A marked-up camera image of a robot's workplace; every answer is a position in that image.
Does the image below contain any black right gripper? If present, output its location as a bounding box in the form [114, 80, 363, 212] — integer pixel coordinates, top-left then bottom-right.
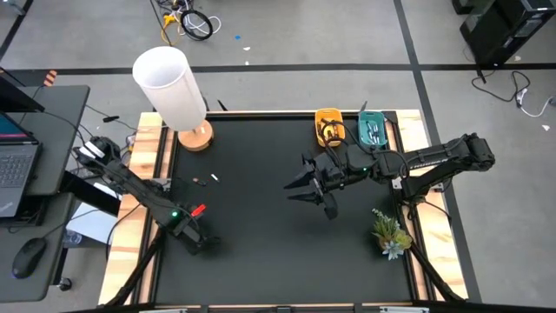
[283, 145, 380, 207]

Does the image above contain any yellow plastic bin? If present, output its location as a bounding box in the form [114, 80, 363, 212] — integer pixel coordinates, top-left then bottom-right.
[314, 108, 347, 148]

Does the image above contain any wooden side board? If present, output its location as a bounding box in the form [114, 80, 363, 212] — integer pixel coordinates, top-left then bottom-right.
[388, 109, 470, 301]
[97, 111, 175, 305]

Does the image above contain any white box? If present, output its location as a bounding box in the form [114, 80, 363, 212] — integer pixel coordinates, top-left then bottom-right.
[64, 182, 121, 249]

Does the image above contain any potted succulent plant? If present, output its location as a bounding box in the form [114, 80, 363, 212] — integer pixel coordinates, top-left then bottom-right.
[371, 208, 413, 261]

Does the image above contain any teal plastic bin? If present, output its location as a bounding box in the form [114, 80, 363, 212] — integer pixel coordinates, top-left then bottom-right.
[357, 110, 387, 150]

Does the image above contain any white shade table lamp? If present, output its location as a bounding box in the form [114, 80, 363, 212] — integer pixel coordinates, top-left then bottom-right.
[131, 45, 215, 152]

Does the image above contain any black mouse with blue light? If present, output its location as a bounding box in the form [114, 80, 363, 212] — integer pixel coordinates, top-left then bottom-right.
[10, 237, 48, 280]

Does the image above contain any black side desk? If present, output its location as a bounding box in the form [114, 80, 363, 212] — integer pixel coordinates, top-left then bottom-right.
[0, 84, 91, 303]

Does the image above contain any black laptop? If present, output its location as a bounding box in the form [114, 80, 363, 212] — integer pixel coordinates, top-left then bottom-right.
[0, 111, 43, 218]

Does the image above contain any black desk monitor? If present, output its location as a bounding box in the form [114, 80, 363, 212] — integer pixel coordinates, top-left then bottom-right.
[0, 67, 45, 114]

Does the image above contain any large black equipment case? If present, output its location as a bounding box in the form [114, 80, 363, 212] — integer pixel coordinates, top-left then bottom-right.
[459, 0, 556, 66]

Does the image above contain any white floor cable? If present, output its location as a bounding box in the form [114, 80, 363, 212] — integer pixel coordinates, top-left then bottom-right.
[190, 12, 222, 38]

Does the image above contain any black coiled cable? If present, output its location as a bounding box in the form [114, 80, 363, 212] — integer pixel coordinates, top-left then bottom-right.
[179, 9, 215, 43]

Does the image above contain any black floor cable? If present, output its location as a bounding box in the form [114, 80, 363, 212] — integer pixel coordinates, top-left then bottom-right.
[471, 64, 532, 104]

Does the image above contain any yellow floor cable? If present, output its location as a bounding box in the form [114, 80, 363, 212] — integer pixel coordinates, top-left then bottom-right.
[160, 12, 183, 47]

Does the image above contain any white power cable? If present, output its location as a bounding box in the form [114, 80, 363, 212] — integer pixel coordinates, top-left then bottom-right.
[515, 86, 556, 118]

